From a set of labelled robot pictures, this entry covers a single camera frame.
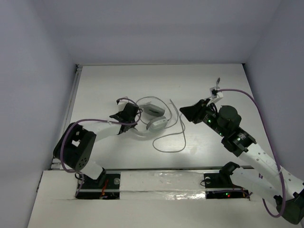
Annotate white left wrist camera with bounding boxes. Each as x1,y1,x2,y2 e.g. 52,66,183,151
116,96,130,111

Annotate white grey headphones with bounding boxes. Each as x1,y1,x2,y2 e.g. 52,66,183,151
132,96,172,137

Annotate silver foil covered panel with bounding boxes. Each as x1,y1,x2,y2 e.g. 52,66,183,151
119,171,206,200

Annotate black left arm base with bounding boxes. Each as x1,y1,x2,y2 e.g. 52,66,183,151
75,169,121,200

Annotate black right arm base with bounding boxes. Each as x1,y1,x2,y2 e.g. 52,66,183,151
199,161,252,200

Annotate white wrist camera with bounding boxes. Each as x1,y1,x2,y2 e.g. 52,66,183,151
209,86,223,104
116,96,130,111

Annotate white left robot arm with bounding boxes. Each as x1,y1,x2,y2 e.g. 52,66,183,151
53,103,141,187

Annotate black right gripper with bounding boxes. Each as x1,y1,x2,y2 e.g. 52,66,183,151
179,98,227,137

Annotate aluminium rail left edge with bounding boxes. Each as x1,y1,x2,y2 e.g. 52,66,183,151
49,63,83,170

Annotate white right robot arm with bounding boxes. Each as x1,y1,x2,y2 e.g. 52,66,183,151
180,99,304,225

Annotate grey headphone cable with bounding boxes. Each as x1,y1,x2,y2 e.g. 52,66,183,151
152,77,222,153

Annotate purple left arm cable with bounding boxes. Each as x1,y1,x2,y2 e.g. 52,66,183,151
59,96,143,190

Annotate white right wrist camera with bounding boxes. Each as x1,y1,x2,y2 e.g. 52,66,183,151
209,86,223,104

